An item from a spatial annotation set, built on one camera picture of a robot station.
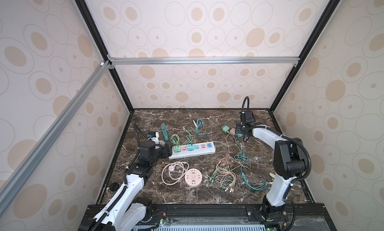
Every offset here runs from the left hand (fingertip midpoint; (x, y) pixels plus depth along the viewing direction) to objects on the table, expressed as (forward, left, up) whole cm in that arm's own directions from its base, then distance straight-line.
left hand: (170, 142), depth 81 cm
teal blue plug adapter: (+2, -11, -9) cm, 14 cm away
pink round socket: (-14, -12, -14) cm, 24 cm away
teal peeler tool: (+18, +8, -16) cm, 26 cm away
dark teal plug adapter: (+14, -43, -14) cm, 48 cm away
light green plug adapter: (+2, -3, -10) cm, 10 cm away
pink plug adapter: (+17, -39, -14) cm, 45 cm away
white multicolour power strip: (+4, -16, -14) cm, 22 cm away
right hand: (+17, -45, -10) cm, 49 cm away
